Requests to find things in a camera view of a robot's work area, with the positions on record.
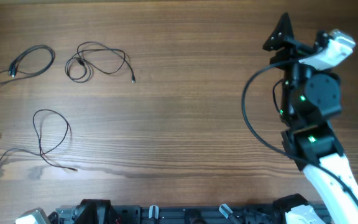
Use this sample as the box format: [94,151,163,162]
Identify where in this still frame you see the thin black USB cable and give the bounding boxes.
[64,41,136,84]

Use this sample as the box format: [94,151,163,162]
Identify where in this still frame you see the right camera black cable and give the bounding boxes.
[241,51,358,224]

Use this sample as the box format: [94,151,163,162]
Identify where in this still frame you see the thick black USB cable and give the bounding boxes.
[0,44,56,87]

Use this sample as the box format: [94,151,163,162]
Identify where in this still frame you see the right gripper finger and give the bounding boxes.
[262,12,294,51]
[314,30,333,52]

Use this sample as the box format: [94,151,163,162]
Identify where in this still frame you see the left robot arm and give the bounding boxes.
[15,208,51,224]

